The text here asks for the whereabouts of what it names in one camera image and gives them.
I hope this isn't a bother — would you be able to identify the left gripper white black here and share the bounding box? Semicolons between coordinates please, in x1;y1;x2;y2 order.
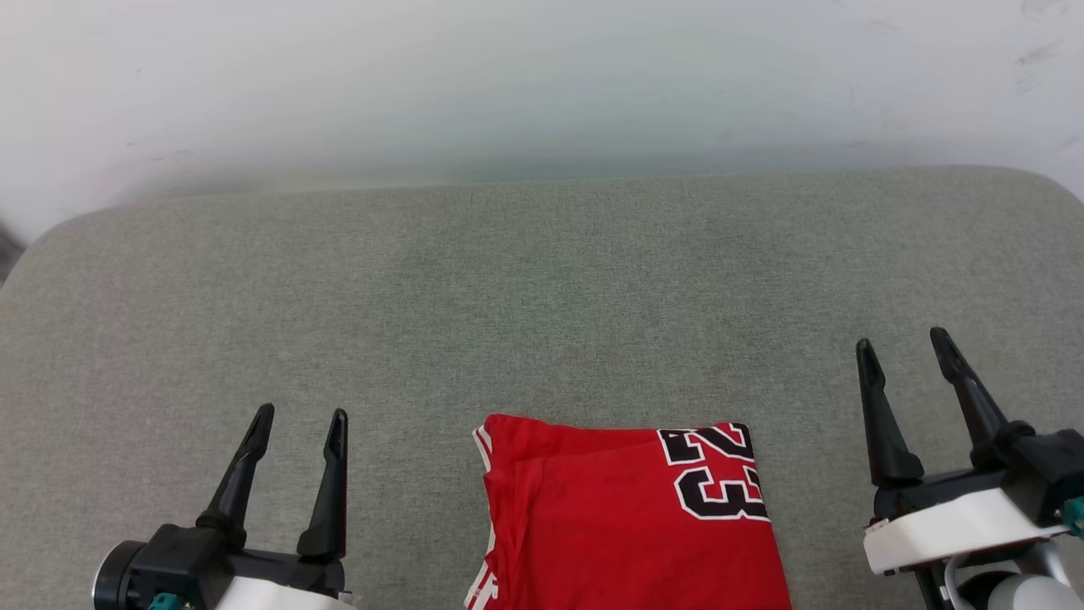
196;402;359;610

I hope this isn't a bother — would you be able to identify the grey fabric sofa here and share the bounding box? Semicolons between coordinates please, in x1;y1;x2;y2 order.
0;164;1084;610

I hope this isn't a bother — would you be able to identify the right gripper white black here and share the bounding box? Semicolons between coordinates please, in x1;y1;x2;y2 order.
854;326;1071;579

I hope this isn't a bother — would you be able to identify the red basketball jersey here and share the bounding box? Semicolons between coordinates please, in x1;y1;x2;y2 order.
463;413;794;610

